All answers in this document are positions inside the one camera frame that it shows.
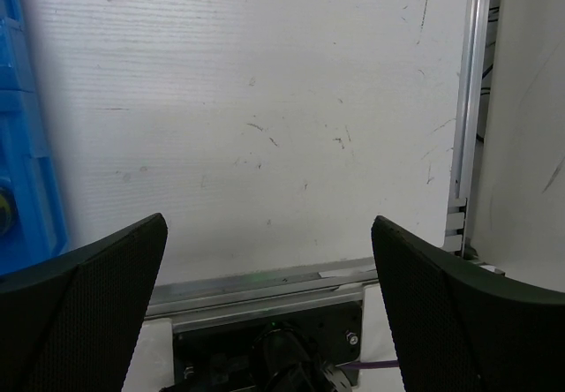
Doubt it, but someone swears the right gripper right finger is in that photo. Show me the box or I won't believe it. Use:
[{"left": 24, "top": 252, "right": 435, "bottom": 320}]
[{"left": 372, "top": 215, "right": 564, "bottom": 391}]

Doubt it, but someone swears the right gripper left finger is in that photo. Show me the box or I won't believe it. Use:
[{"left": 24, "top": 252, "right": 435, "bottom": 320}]
[{"left": 1, "top": 213, "right": 168, "bottom": 391}]

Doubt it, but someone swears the yellow-label brown bottle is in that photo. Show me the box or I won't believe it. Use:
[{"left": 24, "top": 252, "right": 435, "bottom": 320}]
[{"left": 0, "top": 187, "right": 17, "bottom": 236}]

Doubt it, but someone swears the blue three-compartment plastic bin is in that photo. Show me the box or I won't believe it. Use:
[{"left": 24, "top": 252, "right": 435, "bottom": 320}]
[{"left": 1, "top": 0, "right": 68, "bottom": 274}]

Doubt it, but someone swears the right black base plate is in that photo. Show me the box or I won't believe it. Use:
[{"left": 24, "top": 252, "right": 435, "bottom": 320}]
[{"left": 168, "top": 302, "right": 362, "bottom": 391}]

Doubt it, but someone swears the right aluminium side rail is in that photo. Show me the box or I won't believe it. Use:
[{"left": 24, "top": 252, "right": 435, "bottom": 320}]
[{"left": 442, "top": 0, "right": 501, "bottom": 273}]

